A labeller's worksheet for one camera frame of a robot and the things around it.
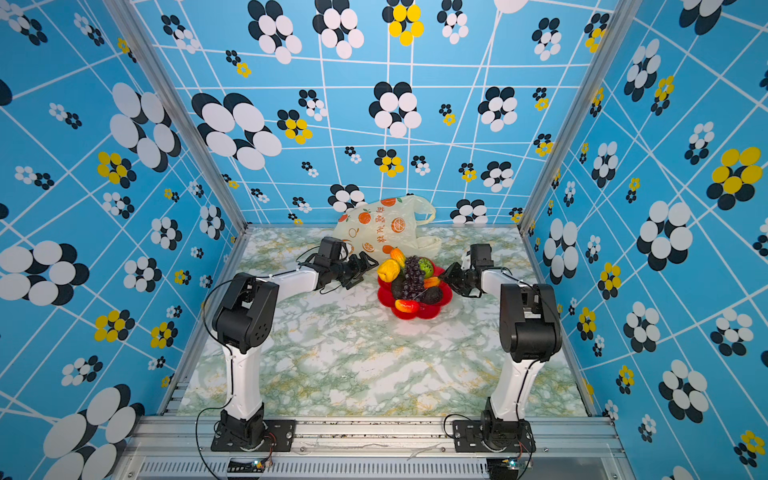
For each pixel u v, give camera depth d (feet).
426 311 3.14
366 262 3.02
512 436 2.20
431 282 3.23
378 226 3.55
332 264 2.71
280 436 2.42
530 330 1.69
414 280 3.08
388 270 3.13
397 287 3.16
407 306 3.04
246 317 1.80
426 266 3.25
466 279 2.82
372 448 2.38
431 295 3.07
